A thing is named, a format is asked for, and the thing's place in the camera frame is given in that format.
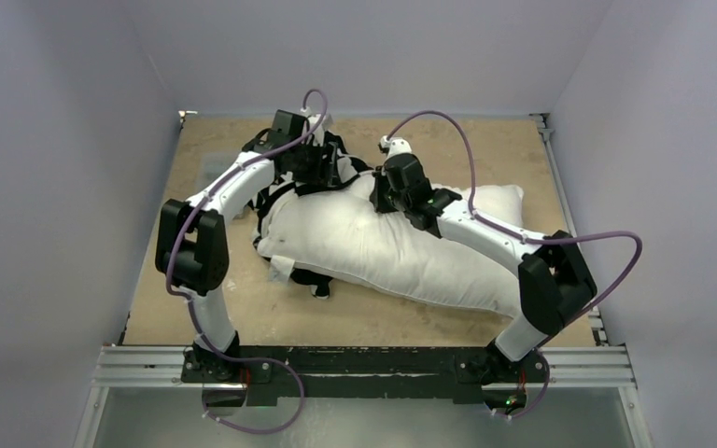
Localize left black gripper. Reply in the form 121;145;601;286
290;139;340;188

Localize black white checkered pillowcase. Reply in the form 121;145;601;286
246;130;375;301

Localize white pillow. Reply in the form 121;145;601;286
253;175;521;317

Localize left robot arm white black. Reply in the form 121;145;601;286
155;107;338;382

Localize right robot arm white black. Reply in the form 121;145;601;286
371;153;598;380

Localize clear plastic organizer box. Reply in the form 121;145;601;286
197;152;237;189

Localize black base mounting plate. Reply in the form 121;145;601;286
180;345;546;411

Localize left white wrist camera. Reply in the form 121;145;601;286
299;106;332;145

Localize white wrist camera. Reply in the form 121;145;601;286
299;106;332;145
378;135;413;162

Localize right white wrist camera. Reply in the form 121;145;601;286
378;135;413;162

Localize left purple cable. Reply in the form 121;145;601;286
165;89;330;372

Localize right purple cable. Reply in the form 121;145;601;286
386;111;644;347

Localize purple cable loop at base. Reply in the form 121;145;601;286
201;359;305;437

